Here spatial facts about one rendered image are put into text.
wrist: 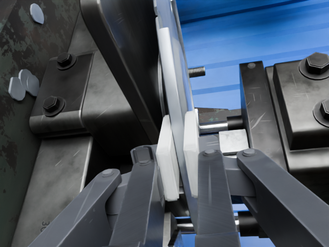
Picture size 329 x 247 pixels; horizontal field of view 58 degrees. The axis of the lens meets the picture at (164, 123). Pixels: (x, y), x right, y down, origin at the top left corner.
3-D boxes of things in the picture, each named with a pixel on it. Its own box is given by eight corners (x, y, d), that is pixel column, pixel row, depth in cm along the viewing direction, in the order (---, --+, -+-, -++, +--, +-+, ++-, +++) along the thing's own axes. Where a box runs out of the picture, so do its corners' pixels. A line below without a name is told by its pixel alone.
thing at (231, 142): (221, 160, 38) (250, 157, 38) (218, 128, 41) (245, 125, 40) (223, 170, 41) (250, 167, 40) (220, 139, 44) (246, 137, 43)
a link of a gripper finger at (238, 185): (199, 175, 14) (266, 166, 13) (197, 136, 18) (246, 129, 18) (204, 203, 14) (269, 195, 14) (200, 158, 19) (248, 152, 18)
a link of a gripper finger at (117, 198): (161, 209, 14) (102, 216, 15) (167, 163, 19) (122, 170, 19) (155, 182, 14) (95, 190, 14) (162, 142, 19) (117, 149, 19)
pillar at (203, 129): (169, 135, 52) (252, 125, 49) (169, 124, 53) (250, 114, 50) (172, 141, 53) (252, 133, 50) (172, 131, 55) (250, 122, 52)
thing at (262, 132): (236, 204, 30) (294, 201, 29) (220, 61, 41) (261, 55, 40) (241, 240, 43) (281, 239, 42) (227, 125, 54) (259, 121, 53)
